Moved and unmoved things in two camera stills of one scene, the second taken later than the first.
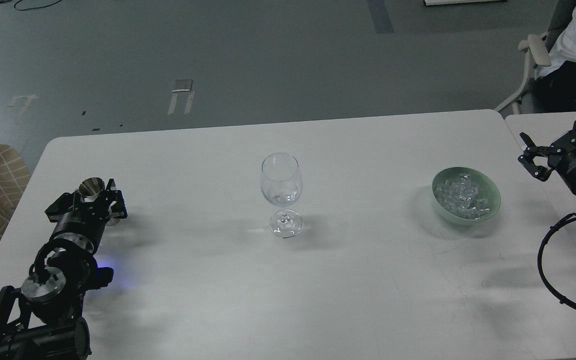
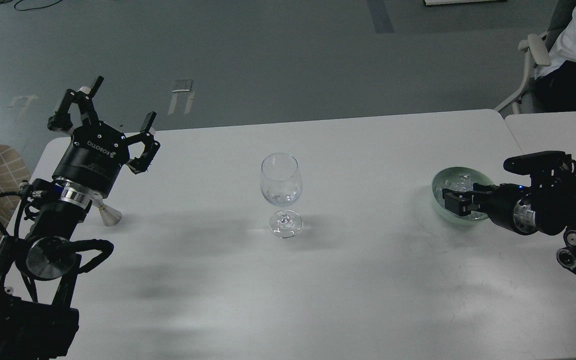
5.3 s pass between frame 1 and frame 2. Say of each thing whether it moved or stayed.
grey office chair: stayed
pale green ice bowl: stayed
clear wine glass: stayed
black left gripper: moved
